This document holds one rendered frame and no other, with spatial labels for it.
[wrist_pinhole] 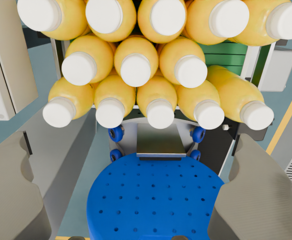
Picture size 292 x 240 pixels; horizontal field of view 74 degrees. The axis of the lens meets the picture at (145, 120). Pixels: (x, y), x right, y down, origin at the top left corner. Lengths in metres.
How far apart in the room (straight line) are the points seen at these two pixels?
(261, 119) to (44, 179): 0.73
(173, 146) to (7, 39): 0.34
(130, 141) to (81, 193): 1.64
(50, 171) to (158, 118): 0.64
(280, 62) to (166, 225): 0.48
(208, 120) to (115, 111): 0.14
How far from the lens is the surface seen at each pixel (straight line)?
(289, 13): 0.30
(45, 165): 0.89
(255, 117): 0.33
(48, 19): 0.27
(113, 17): 0.25
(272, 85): 0.64
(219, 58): 0.50
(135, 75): 0.26
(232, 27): 0.27
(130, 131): 0.50
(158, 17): 0.25
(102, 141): 1.67
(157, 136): 0.44
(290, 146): 2.14
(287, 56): 0.63
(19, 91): 0.38
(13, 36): 0.38
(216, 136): 1.55
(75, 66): 0.26
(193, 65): 0.26
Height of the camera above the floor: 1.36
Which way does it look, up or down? 62 degrees down
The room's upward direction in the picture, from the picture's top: 176 degrees clockwise
